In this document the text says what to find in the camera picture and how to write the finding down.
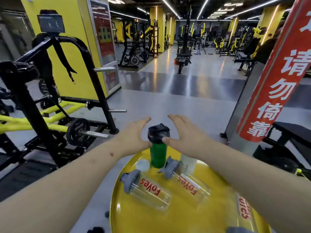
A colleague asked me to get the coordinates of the white round plug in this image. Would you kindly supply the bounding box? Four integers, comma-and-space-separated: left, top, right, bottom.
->
135, 159, 151, 172

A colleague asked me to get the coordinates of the black plate-loaded machine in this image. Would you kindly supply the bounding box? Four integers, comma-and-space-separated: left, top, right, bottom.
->
118, 18, 160, 69

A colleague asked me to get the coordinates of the grey mirror panel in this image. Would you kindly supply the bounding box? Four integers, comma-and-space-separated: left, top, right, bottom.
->
220, 61, 265, 143

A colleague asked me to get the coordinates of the person's right hand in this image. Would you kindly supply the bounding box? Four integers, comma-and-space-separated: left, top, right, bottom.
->
161, 115, 212, 159

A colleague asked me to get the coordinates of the white bottle cream cap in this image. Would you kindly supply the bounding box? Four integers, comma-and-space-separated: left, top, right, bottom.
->
179, 154, 198, 175

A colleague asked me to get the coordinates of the black and yellow weight machine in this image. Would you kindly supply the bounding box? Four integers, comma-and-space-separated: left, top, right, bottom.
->
0, 32, 127, 172

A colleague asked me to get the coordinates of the black hanging strap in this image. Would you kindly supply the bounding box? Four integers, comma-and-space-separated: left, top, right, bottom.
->
52, 40, 78, 85

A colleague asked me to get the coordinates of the black padded bench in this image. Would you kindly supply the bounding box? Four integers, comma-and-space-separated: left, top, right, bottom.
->
252, 121, 311, 180

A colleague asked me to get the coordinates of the black weight plate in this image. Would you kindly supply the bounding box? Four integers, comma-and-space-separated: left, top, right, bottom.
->
66, 118, 91, 146

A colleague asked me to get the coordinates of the person's right forearm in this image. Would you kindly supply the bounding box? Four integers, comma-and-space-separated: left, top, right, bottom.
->
199, 140, 311, 233

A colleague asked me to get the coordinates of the framed red poster panel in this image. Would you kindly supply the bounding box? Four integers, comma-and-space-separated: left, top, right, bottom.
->
86, 0, 121, 95

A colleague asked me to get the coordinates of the person's left hand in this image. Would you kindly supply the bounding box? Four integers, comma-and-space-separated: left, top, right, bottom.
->
111, 116, 153, 158

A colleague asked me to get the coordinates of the black bench machine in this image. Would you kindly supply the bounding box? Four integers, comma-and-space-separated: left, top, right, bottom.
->
174, 7, 195, 75

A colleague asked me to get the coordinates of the yellow round table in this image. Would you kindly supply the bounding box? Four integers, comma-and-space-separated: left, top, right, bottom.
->
109, 146, 271, 233

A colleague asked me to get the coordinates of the black floor platform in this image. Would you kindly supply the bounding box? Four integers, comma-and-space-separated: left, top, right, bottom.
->
0, 160, 56, 202

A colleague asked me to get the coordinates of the red and silver pole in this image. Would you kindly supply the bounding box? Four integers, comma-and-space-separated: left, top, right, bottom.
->
228, 0, 311, 156

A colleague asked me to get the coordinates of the green shaker bottle black lid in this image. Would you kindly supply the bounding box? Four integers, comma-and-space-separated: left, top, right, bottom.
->
147, 123, 170, 169

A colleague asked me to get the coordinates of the person's left forearm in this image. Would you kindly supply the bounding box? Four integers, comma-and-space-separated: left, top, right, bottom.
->
0, 140, 122, 233

